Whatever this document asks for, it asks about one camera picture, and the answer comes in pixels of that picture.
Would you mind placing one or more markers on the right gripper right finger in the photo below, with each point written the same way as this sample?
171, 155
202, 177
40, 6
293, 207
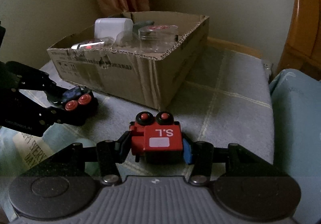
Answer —
238, 161

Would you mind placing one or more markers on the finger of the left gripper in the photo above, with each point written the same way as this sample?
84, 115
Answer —
50, 115
23, 77

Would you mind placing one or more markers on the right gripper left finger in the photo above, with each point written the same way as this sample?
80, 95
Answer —
70, 161

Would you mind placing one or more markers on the red toy train car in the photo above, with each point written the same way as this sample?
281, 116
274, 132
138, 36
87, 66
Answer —
156, 138

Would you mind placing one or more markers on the white plastic bottle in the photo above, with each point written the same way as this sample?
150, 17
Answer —
111, 27

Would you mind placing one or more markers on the clear plastic jar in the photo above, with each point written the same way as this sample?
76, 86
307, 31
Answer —
126, 40

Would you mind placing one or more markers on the happy every day paper tag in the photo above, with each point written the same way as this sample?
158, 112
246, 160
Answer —
31, 150

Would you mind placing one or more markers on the light blue pillow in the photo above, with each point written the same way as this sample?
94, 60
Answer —
295, 99

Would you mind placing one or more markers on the cardboard box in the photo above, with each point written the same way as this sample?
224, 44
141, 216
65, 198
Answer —
150, 79

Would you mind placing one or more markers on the grey-blue elephant figurine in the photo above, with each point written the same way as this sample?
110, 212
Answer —
141, 24

